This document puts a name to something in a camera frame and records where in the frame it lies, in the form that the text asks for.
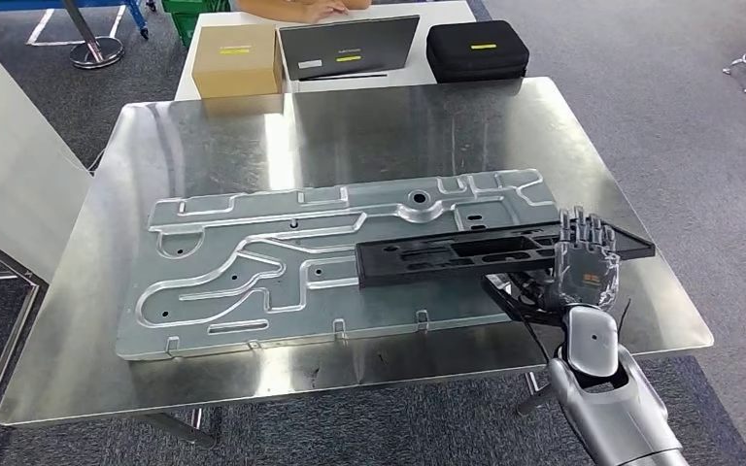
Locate black zip case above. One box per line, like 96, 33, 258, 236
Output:
425, 19, 531, 84

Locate chrome stanchion post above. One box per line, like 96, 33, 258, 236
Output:
60, 0, 125, 71

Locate steel tube frame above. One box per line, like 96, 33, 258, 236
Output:
0, 221, 50, 466

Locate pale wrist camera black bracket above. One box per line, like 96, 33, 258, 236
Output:
481, 273, 570, 329

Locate person's hand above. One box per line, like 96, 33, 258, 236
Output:
302, 0, 352, 25

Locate blue metal cart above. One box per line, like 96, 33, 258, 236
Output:
0, 0, 153, 41

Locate black camera cable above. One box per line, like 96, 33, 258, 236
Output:
521, 321, 551, 361

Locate steel workbench table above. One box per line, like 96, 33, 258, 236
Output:
0, 77, 715, 450

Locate grey laptop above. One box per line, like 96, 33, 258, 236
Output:
277, 15, 422, 83

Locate white floor tape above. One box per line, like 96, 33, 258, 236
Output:
25, 5, 128, 48

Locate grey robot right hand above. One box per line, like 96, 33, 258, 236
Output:
540, 205, 623, 314

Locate black plastic plate holder part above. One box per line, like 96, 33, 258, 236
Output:
355, 220, 657, 289

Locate green plastic crate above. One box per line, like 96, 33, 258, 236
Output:
160, 0, 233, 48

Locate brown cardboard box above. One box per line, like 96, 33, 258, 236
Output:
191, 24, 286, 100

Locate stamped metal plate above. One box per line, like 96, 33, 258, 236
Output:
115, 168, 567, 361

